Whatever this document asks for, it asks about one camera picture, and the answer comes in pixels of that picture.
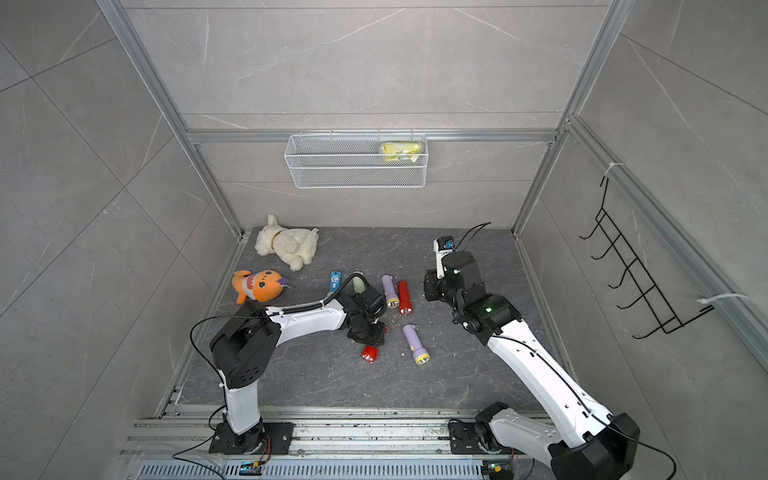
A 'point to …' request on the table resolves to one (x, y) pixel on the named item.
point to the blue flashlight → (335, 281)
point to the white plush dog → (296, 247)
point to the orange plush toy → (262, 286)
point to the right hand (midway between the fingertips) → (433, 270)
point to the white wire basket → (356, 161)
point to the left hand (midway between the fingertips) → (383, 337)
